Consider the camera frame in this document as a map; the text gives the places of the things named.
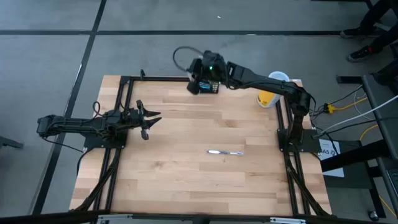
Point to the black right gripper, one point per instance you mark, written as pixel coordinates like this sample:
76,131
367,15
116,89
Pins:
214,67

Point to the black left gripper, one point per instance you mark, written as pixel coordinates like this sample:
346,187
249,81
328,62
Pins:
135,118

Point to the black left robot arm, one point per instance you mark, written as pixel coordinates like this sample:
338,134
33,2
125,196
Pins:
77,124

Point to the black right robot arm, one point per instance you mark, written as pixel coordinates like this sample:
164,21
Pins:
270,85

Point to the yellow white wipes canister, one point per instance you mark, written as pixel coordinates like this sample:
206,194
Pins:
265,101

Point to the blue white wrapped toothbrush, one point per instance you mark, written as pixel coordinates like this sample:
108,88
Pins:
224,152

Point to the grey furniture leg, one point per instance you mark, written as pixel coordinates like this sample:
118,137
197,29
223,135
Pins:
11,143

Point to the white paper sign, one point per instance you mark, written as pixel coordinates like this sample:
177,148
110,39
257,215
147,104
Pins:
328,152

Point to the person's shoe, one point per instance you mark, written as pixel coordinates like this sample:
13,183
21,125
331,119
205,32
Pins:
360,53
356,32

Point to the black stand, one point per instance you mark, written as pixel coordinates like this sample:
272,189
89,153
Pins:
357,158

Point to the dark grey desk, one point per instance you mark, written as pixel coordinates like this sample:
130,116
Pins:
377,90

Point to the person's leg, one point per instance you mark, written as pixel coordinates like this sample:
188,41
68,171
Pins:
377,12
387,37

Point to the black caster wheel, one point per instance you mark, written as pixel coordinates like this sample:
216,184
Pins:
373,216

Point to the black aluminium table frame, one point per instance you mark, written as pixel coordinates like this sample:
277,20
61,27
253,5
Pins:
161,79

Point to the black frame bar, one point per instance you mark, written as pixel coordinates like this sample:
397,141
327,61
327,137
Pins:
62,217

